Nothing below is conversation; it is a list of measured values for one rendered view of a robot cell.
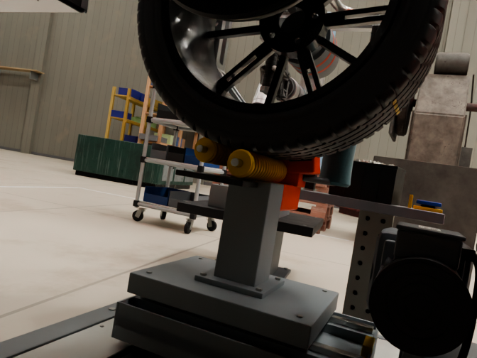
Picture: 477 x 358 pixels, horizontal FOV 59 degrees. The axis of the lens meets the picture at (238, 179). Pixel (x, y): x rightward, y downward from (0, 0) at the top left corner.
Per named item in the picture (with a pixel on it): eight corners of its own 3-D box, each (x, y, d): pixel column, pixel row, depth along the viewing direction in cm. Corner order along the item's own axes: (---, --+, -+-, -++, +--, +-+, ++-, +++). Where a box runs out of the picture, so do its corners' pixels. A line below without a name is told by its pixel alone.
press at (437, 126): (370, 221, 713) (397, 67, 708) (450, 236, 677) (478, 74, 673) (373, 228, 580) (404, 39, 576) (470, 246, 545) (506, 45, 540)
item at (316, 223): (211, 250, 243) (219, 199, 242) (314, 273, 227) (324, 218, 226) (166, 268, 185) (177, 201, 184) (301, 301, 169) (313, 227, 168)
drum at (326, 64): (270, 58, 110) (279, 5, 110) (292, 80, 130) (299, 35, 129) (323, 61, 105) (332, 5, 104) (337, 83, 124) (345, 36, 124)
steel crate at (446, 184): (463, 253, 452) (476, 177, 451) (480, 270, 342) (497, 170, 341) (369, 234, 490) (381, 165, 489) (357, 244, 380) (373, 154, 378)
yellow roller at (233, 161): (218, 174, 83) (223, 145, 83) (266, 180, 110) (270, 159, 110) (245, 179, 81) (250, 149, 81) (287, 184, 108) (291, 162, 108)
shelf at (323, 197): (296, 198, 135) (298, 188, 135) (309, 198, 150) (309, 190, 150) (443, 224, 118) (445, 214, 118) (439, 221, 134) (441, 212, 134)
